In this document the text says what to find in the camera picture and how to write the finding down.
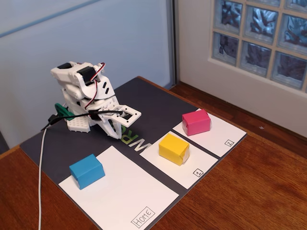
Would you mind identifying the white plastic gripper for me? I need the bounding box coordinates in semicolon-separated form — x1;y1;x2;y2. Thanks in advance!
89;96;122;140

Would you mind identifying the yellow paper box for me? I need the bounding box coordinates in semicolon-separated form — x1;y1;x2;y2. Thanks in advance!
158;133;190;166

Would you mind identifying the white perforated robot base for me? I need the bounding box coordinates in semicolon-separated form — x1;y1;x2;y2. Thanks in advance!
66;116;91;133

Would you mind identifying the blue paper box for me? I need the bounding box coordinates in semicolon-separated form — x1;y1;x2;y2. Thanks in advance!
69;153;106;190

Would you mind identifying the pink paper box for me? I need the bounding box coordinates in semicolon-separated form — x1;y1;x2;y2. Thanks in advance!
181;109;212;137

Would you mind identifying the black mat with lettering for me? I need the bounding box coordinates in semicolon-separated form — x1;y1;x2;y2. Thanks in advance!
19;76;248;230

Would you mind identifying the green plastic clamp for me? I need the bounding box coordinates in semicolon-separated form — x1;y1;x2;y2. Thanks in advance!
54;103;74;121

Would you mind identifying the white paper sheet marked home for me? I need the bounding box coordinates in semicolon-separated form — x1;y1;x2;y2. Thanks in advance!
58;145;180;230

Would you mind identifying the white paper sheet marked 1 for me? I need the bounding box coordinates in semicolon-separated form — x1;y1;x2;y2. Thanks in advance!
139;130;219;190

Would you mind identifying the white paper sheet marked 2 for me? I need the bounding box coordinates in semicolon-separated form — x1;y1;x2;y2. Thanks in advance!
172;108;248;158

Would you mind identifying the glass block window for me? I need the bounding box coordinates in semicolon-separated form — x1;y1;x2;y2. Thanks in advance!
211;0;307;91

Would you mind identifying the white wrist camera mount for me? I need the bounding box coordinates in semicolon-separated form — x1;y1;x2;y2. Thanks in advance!
109;104;142;128

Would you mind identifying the red white black servo wire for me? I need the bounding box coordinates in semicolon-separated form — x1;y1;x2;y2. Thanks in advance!
83;62;106;111

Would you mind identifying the black camera cable with plug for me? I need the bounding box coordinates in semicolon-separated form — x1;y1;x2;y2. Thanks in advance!
41;109;123;131

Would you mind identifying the white cable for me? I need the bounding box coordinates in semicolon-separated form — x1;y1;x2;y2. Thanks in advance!
37;128;48;230

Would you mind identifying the grey metal vertical frame strip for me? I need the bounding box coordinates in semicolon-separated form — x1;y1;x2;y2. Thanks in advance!
170;0;180;87

